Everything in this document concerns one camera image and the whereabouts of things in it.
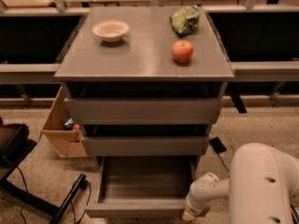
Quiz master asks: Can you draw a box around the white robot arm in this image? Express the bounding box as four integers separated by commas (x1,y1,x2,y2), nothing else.
182,143,299,224

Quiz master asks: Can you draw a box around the black power adapter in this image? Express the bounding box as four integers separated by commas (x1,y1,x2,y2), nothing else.
209,137,227,154

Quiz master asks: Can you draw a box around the red apple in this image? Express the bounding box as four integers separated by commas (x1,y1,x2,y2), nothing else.
171,40,193,63

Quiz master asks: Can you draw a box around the grey drawer cabinet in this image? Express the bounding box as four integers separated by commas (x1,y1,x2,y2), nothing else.
53,5,235,173

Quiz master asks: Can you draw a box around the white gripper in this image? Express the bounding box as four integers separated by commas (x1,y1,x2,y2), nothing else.
181,173,220,222

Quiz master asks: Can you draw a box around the grey middle drawer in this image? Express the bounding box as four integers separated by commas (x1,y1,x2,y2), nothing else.
82,136,209,156

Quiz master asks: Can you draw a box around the green crumpled chip bag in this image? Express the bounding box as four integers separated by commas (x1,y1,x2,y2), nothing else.
170,5,200,35

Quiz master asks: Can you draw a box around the cardboard box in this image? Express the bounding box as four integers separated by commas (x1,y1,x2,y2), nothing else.
41,88,87,158

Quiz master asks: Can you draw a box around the blue item in box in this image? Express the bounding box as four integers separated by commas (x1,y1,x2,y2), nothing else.
64,119,74,130

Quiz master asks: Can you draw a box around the black stand leg right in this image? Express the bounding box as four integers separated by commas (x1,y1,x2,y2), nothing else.
291,204,299,224

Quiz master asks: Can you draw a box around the grey top drawer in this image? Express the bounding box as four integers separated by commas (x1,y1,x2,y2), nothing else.
64,98,222,125

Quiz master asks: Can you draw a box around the black floor cable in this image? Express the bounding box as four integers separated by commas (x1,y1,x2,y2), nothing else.
217,152,232,175

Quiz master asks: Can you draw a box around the grey bottom drawer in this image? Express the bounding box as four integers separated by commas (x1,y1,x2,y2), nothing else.
86,156,195,218

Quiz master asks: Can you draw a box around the grey drawer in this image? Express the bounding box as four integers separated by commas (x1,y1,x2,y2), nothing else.
64,98,222,125
82,136,209,156
86,156,195,218

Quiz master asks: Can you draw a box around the white bowl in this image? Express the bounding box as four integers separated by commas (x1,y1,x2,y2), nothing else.
92,20,130,42

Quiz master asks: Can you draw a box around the orange item in box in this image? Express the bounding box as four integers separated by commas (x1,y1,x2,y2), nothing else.
73,124,80,132

